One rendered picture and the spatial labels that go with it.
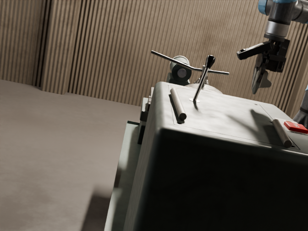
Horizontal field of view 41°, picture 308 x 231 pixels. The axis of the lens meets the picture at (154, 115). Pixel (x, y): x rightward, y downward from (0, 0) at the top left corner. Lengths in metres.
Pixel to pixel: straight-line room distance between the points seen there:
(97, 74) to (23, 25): 1.14
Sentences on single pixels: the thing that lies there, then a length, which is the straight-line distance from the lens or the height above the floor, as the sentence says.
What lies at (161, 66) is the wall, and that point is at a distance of 5.56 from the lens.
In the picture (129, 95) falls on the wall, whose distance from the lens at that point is 5.65.
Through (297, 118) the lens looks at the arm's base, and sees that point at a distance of 2.01.
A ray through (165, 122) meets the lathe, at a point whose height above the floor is 1.25.
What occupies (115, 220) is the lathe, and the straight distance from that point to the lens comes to 1.95.
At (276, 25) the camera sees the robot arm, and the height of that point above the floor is 1.54.
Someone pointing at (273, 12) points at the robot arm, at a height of 1.58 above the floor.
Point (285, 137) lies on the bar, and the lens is 1.14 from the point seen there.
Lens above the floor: 1.57
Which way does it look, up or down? 17 degrees down
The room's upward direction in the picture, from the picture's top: 12 degrees clockwise
